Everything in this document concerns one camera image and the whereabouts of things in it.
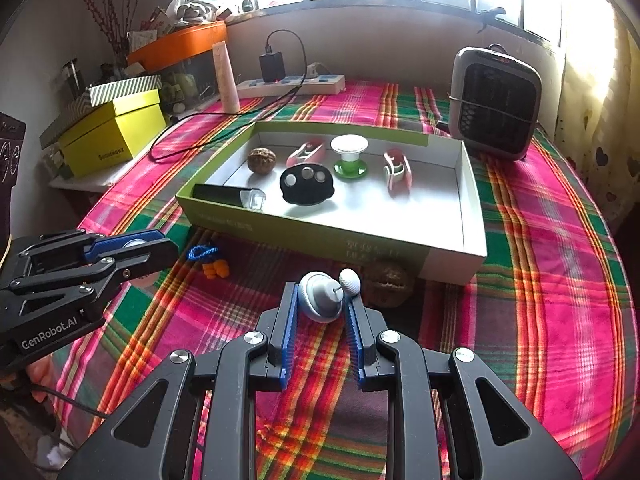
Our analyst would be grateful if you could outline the grey white round gadget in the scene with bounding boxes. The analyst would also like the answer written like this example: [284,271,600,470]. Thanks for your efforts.
[298,269,361,323]

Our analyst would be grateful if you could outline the orange toy with blue cord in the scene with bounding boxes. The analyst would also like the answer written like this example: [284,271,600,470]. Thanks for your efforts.
[187,244,231,281]

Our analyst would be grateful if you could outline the brown walnut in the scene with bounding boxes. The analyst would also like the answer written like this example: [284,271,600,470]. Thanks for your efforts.
[361,258,417,307]
[247,147,277,176]

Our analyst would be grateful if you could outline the black rectangular device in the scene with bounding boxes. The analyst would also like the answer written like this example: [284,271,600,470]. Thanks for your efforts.
[279,162,335,207]

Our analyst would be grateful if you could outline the black charger cable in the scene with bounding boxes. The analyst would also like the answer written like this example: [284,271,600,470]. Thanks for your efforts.
[150,29,306,163]

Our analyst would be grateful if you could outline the plaid tablecloth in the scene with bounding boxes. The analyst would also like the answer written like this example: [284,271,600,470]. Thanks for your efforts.
[50,80,633,480]

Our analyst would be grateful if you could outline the dark patterned box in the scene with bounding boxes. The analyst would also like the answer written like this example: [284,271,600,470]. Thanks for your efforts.
[0,112,27,241]

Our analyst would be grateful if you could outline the striped gift box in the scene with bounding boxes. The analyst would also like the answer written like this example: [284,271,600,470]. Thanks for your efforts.
[39,74,163,150]

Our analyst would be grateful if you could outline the thin black cable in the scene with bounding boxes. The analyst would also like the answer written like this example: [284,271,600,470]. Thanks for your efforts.
[30,385,111,421]

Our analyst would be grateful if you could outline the green and white spool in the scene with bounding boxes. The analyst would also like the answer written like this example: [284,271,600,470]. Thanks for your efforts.
[330,134,371,182]

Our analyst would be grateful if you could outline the white power strip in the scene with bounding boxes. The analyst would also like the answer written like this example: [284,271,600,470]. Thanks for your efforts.
[235,74,347,100]

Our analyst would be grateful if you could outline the shallow green cardboard box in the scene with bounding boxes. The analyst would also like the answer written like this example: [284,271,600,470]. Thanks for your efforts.
[175,120,488,284]

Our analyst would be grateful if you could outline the orange container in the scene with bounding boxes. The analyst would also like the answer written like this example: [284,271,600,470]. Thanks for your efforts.
[126,21,228,73]

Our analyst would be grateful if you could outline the cream tube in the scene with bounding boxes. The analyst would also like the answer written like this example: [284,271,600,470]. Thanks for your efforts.
[212,41,241,113]

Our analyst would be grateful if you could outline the yellow cardboard box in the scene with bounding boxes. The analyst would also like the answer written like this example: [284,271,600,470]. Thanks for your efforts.
[57,87,168,179]

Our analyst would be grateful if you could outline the black tube with clear cap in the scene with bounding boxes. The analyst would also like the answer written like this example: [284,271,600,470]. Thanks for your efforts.
[192,183,267,212]

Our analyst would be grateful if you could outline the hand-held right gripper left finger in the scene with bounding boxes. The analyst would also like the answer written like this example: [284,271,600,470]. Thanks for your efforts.
[57,281,301,480]

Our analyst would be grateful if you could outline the black charger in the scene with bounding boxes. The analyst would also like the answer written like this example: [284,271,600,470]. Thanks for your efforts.
[258,51,286,83]

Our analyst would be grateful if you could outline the pink and white clip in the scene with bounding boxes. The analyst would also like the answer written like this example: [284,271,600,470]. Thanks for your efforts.
[286,137,326,168]
[382,148,413,196]

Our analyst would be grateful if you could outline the patterned curtain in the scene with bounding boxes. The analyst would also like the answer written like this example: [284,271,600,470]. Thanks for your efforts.
[560,0,640,221]

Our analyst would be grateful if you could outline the grey and black heater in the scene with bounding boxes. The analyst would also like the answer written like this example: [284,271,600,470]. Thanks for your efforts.
[446,45,542,162]

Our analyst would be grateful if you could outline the white plastic bag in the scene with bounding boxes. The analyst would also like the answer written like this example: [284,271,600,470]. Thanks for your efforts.
[165,0,221,23]

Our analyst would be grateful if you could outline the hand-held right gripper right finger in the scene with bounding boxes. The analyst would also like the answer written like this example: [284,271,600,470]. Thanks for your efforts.
[342,296,583,480]

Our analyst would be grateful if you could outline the dried red branches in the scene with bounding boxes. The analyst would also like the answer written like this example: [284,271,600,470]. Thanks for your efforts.
[75,0,133,61]

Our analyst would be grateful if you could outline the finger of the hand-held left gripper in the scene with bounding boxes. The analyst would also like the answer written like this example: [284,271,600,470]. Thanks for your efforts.
[10,239,180,306]
[17,229,166,263]

